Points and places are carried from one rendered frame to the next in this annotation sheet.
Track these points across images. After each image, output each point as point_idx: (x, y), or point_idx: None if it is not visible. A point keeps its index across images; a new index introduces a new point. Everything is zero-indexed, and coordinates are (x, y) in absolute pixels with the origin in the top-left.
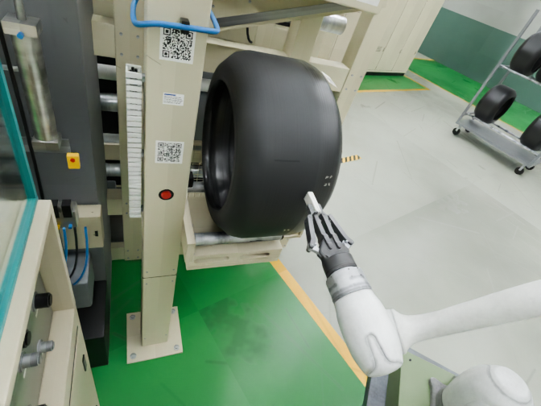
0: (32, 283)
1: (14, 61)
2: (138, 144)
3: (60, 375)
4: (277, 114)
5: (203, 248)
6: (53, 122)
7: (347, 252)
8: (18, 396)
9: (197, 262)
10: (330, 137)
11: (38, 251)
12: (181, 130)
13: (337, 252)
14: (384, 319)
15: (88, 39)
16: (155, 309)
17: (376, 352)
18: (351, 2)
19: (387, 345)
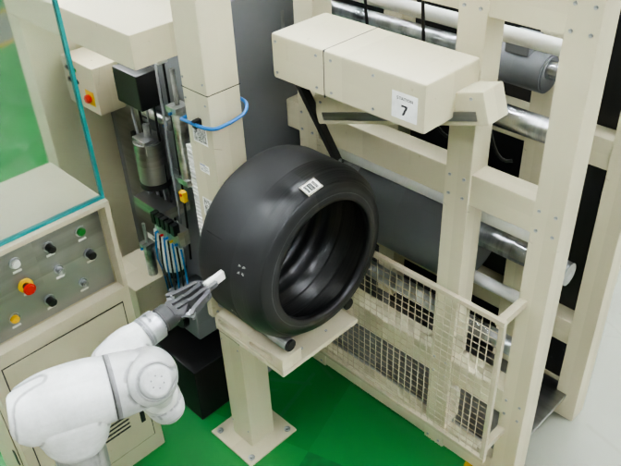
0: (58, 224)
1: None
2: (198, 196)
3: (82, 307)
4: (224, 197)
5: (229, 313)
6: (188, 167)
7: (167, 307)
8: (46, 281)
9: (222, 324)
10: (250, 230)
11: (75, 215)
12: (213, 194)
13: (173, 309)
14: (118, 338)
15: (257, 115)
16: (233, 381)
17: (97, 348)
18: (388, 117)
19: (101, 348)
